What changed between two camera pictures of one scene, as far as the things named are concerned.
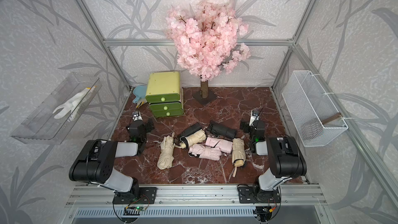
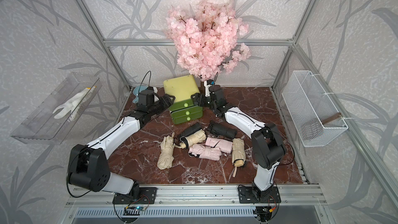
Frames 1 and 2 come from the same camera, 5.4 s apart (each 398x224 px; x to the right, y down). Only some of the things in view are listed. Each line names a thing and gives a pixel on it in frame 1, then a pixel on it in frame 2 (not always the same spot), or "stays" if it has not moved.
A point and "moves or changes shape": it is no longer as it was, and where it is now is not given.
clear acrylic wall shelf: (53, 120) stays
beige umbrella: (238, 153) stays
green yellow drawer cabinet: (164, 95) moves or changes shape
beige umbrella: (167, 144) stays
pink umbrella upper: (224, 145) stays
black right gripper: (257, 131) to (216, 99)
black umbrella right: (218, 129) stays
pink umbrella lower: (207, 152) stays
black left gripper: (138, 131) to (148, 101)
